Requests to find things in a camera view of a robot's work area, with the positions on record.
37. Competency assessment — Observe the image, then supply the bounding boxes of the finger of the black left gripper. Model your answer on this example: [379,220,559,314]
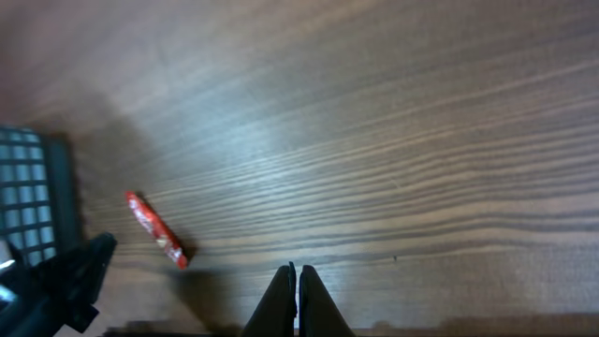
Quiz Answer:
[41,232,117,304]

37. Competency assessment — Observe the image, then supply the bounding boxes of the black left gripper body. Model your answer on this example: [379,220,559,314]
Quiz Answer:
[1,264,98,337]

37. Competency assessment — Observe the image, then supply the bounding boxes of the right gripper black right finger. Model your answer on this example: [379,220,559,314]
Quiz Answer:
[299,265,356,337]

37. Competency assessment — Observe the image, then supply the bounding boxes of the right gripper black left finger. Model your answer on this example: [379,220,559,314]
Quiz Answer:
[241,262,298,337]

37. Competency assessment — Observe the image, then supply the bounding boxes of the red snack stick packet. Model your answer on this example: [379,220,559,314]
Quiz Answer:
[125,191,189,270]

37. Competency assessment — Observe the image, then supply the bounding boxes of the grey plastic mesh basket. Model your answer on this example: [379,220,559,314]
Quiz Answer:
[1,125,83,266]

